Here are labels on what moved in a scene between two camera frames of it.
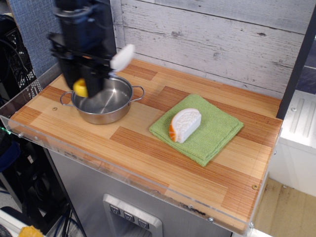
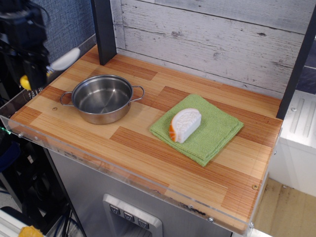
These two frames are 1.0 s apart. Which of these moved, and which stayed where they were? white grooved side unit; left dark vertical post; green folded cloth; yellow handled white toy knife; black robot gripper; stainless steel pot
Moved: black robot gripper; yellow handled white toy knife
Stayed: stainless steel pot; left dark vertical post; green folded cloth; white grooved side unit
